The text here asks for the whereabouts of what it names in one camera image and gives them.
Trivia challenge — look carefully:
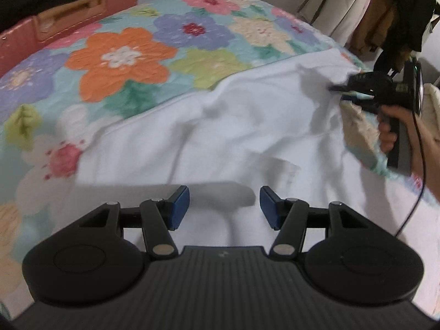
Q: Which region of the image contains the person's right hand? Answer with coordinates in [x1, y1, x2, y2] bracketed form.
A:
[377, 105, 439, 202]

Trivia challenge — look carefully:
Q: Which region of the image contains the floral quilt bedspread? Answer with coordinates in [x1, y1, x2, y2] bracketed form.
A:
[0, 0, 440, 320]

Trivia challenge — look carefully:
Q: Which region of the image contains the cream blanket pile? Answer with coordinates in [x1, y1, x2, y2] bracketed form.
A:
[421, 84, 440, 140]

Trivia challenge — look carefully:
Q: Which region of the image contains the red suitcase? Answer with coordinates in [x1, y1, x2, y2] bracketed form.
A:
[1, 0, 138, 75]

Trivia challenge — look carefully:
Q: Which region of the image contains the hanging brown garment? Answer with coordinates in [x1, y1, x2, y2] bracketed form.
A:
[348, 0, 397, 58]

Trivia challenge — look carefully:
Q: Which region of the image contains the black cable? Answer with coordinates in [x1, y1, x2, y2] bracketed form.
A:
[394, 60, 428, 238]

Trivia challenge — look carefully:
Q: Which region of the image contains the white garment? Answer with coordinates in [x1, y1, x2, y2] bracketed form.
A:
[56, 49, 439, 314]

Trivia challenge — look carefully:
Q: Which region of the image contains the hanging beige garment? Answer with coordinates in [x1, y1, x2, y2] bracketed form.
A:
[298, 0, 371, 46]

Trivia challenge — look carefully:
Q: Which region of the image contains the hanging black jacket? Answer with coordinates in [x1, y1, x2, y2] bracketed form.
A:
[374, 0, 439, 76]

